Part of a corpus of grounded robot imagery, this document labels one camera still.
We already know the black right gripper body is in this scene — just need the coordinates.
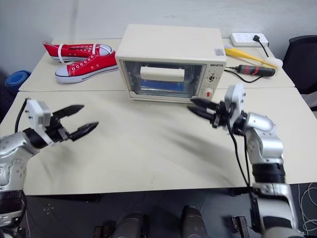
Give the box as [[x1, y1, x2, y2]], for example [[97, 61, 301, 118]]
[[211, 101, 235, 129]]

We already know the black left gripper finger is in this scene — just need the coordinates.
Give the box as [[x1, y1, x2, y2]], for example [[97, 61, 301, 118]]
[[69, 121, 100, 142], [52, 104, 85, 119]]

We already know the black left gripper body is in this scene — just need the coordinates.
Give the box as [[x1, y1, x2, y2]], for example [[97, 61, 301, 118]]
[[45, 115, 71, 144]]

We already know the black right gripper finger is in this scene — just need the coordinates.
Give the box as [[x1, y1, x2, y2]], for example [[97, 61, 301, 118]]
[[186, 106, 216, 123], [190, 97, 219, 111]]

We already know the cream toaster oven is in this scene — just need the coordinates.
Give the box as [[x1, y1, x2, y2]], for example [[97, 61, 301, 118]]
[[116, 24, 227, 104]]

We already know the red canvas sneaker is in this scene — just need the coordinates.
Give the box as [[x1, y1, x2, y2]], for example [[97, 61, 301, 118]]
[[54, 51, 119, 84], [42, 41, 116, 63]]

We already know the blue flat tray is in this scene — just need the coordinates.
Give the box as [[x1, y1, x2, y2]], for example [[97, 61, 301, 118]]
[[140, 79, 186, 92]]

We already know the red and black electric screwdriver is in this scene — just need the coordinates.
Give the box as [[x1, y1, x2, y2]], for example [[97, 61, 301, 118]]
[[237, 64, 276, 77]]

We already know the blue rolled mat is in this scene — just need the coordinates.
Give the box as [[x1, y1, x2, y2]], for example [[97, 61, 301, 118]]
[[4, 70, 32, 94]]

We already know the white power strip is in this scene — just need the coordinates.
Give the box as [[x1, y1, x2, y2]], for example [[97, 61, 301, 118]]
[[229, 32, 269, 48]]

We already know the black office chair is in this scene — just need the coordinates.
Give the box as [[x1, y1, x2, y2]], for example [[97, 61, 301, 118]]
[[282, 35, 317, 112]]

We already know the dark rounded shape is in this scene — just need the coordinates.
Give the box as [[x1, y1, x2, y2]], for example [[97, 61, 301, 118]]
[[180, 205, 207, 238]]

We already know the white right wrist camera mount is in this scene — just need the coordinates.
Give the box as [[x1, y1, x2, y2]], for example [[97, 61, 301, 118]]
[[223, 82, 247, 120]]

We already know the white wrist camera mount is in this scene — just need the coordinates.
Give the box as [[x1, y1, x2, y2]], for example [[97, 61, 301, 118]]
[[24, 98, 53, 145], [223, 82, 247, 120]]

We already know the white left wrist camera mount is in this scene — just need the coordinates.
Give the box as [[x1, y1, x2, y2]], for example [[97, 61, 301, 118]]
[[24, 98, 53, 145]]

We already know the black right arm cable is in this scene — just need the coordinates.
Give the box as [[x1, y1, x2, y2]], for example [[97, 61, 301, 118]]
[[226, 120, 256, 199]]

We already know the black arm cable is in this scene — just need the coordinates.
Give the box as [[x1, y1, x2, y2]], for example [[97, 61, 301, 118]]
[[14, 98, 28, 134], [226, 120, 256, 199]]

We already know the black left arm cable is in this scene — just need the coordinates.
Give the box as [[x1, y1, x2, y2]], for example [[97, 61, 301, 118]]
[[14, 98, 28, 134]]

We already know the thin black charging cable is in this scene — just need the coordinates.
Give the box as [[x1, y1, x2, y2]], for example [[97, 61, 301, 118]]
[[223, 66, 267, 84]]

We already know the glass oven door with handle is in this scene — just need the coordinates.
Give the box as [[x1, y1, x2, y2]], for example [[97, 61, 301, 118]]
[[122, 59, 207, 98]]

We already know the yellow long-handled brush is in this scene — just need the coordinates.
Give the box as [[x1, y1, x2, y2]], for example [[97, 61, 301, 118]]
[[224, 47, 278, 69]]

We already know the black power plug with cable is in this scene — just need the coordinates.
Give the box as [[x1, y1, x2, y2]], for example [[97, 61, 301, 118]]
[[252, 35, 271, 58]]

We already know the white cable bundle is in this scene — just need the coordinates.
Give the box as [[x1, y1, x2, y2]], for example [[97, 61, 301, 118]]
[[296, 182, 317, 234]]

